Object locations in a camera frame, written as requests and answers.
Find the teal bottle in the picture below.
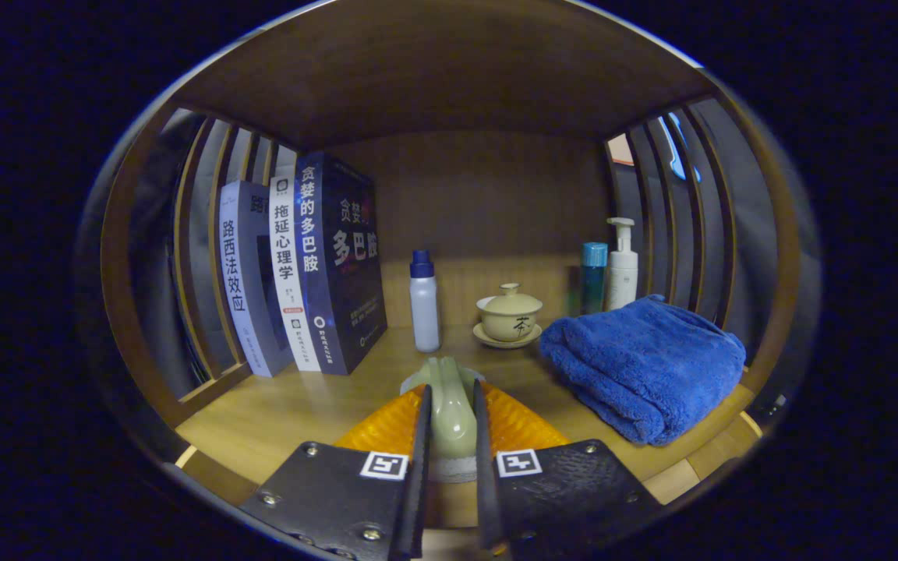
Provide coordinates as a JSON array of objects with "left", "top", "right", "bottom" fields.
[{"left": 580, "top": 242, "right": 608, "bottom": 316}]

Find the wooden countertop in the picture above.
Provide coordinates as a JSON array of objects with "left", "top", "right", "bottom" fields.
[{"left": 176, "top": 323, "right": 762, "bottom": 531}]

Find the white pump bottle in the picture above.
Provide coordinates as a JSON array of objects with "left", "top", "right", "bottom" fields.
[{"left": 606, "top": 217, "right": 639, "bottom": 312}]

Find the light purple book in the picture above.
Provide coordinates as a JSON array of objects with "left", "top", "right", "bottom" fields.
[{"left": 218, "top": 180, "right": 294, "bottom": 378}]

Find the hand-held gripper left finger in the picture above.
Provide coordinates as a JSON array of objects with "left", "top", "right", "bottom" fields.
[{"left": 239, "top": 383, "right": 433, "bottom": 561}]

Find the white bottle with blue cap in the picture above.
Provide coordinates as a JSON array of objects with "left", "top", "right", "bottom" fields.
[{"left": 409, "top": 249, "right": 441, "bottom": 353}]

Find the beige saucer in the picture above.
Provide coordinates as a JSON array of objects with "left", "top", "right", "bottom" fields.
[{"left": 472, "top": 321, "right": 543, "bottom": 349}]

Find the wooden cabinet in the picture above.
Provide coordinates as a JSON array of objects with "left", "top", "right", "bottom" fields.
[{"left": 98, "top": 0, "right": 802, "bottom": 531}]

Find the white spine book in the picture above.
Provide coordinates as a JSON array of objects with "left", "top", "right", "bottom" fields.
[{"left": 269, "top": 173, "right": 323, "bottom": 372}]

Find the green brush with white sponge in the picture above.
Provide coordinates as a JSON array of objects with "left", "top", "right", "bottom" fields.
[{"left": 401, "top": 356, "right": 489, "bottom": 484}]

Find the dark blue book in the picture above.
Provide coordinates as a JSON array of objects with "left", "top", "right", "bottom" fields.
[{"left": 295, "top": 152, "right": 388, "bottom": 376}]

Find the blue folded towel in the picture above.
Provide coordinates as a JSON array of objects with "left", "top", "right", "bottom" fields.
[{"left": 539, "top": 294, "right": 747, "bottom": 446}]

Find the beige lidded teacup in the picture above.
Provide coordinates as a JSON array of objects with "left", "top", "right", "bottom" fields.
[{"left": 477, "top": 283, "right": 543, "bottom": 342}]

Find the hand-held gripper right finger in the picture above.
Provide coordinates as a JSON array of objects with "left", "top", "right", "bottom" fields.
[{"left": 472, "top": 379, "right": 664, "bottom": 559}]

